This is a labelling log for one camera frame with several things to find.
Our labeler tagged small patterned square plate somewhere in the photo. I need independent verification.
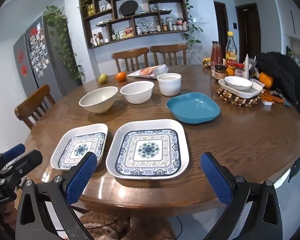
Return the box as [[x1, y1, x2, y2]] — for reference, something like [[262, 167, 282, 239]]
[[50, 124, 108, 170]]

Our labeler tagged blue square plate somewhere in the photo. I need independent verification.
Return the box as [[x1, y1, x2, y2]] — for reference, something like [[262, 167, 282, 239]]
[[166, 92, 221, 124]]

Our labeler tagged large patterned square plate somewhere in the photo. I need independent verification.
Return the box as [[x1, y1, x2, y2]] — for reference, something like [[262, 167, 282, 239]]
[[106, 119, 190, 180]]

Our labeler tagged wide white bowl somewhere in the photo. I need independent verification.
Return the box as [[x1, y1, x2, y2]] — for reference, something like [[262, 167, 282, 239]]
[[79, 86, 119, 114]]

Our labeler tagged tall white cup bowl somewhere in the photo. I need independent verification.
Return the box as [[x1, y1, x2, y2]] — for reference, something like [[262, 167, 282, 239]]
[[157, 73, 181, 97]]

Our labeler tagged medium white bowl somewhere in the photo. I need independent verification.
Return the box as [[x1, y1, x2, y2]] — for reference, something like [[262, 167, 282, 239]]
[[120, 81, 154, 105]]

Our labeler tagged wooden chair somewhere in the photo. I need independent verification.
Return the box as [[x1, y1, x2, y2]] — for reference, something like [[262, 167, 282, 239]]
[[150, 44, 188, 66], [14, 85, 56, 130], [112, 48, 149, 72]]

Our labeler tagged wooden bead trivet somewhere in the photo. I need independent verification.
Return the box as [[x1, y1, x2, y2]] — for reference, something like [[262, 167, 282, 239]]
[[217, 87, 260, 107]]

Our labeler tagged grey refrigerator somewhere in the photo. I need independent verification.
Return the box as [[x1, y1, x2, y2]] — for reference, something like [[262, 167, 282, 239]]
[[13, 16, 83, 101]]

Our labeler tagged round wooden dining table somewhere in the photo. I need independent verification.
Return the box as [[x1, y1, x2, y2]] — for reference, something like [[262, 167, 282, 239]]
[[25, 65, 300, 216]]

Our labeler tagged white rectangular patterned dish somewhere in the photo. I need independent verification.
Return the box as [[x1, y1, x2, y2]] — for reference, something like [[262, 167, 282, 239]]
[[218, 79, 263, 99]]

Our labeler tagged white round plate bowl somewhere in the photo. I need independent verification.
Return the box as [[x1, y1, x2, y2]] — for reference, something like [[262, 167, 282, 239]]
[[224, 76, 253, 91]]

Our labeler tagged dark lid sauce jar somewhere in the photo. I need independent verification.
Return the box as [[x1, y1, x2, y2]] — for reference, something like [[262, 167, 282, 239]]
[[214, 64, 227, 80]]

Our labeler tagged orange fruit behind jars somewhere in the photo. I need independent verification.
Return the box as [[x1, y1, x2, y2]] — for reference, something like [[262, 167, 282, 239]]
[[226, 67, 235, 76]]

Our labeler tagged green pear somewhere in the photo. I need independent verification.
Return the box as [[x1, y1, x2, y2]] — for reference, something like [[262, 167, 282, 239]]
[[98, 74, 109, 85]]

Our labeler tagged orange persimmon fruit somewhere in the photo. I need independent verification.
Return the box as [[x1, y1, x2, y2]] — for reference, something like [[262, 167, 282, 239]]
[[258, 73, 273, 88]]

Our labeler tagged red lid chili jar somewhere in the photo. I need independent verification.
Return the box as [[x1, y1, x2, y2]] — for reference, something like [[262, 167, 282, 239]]
[[234, 63, 245, 77]]

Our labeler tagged yellow snack packet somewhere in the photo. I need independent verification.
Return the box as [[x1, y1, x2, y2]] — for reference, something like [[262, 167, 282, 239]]
[[203, 57, 211, 68]]

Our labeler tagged red sauce bottle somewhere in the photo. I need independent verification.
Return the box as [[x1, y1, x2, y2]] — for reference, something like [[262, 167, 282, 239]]
[[210, 41, 223, 77]]

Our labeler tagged black jacket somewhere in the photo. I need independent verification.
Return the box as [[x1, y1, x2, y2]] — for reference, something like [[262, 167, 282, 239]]
[[256, 52, 300, 114]]

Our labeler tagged orange tangerine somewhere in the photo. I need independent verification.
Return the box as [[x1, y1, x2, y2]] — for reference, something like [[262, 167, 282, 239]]
[[115, 72, 127, 82]]

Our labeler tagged white snack bag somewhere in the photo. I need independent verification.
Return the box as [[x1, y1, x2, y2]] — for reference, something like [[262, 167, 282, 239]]
[[127, 64, 168, 79]]

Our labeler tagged yellow cap oil bottle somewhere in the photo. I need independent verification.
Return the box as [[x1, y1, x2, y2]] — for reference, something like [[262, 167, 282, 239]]
[[225, 31, 237, 69]]

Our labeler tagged trailing green plant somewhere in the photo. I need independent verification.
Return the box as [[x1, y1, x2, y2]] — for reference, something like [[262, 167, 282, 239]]
[[43, 5, 84, 80]]

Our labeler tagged wooden chair back right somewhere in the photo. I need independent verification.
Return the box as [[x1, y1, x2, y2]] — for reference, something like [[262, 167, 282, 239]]
[[150, 44, 188, 66]]

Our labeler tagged wooden chair back left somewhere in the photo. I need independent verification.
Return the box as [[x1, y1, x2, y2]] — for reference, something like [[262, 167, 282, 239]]
[[112, 48, 149, 72]]

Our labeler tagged dark wooden wall shelf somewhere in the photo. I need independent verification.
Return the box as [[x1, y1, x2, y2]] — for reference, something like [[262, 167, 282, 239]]
[[79, 0, 189, 49]]

